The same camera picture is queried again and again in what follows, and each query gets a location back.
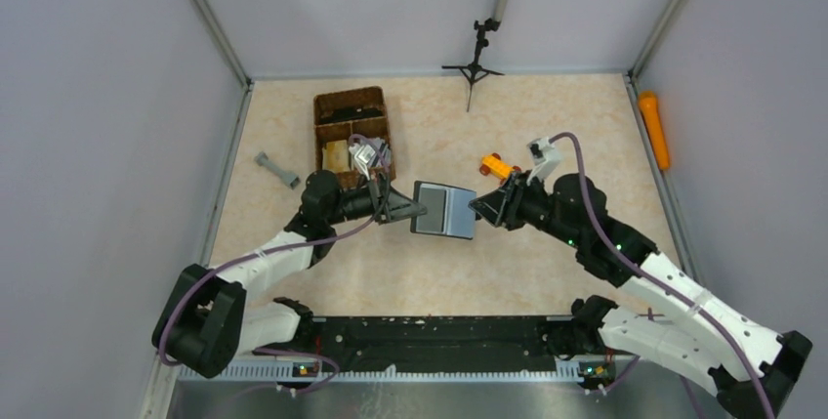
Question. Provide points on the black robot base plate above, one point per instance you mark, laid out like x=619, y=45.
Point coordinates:
x=445, y=344

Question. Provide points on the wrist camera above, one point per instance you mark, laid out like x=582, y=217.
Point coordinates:
x=546, y=159
x=365, y=157

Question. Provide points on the orange flashlight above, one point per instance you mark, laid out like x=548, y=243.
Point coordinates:
x=649, y=108

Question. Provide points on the white slotted cable duct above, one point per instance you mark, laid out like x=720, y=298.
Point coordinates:
x=302, y=372

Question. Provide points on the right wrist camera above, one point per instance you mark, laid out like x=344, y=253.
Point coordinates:
x=546, y=159

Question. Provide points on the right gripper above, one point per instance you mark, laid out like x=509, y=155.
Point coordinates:
x=507, y=199

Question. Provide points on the gold cards in basket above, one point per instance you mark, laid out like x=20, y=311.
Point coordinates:
x=336, y=156

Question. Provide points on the black mini tripod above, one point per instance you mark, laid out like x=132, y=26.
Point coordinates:
x=474, y=71

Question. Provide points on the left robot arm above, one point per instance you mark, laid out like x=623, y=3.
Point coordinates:
x=205, y=323

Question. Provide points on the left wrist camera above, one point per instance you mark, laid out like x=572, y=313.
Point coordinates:
x=365, y=157

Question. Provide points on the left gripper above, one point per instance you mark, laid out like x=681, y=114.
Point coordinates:
x=392, y=205

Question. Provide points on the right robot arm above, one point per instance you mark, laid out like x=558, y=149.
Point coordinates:
x=750, y=369

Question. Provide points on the grey plastic connector piece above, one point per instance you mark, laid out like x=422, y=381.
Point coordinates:
x=288, y=178

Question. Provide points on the brown wicker basket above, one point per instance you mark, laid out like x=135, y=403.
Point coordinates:
x=338, y=115

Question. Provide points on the orange toy brick car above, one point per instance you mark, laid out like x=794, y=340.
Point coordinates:
x=493, y=165

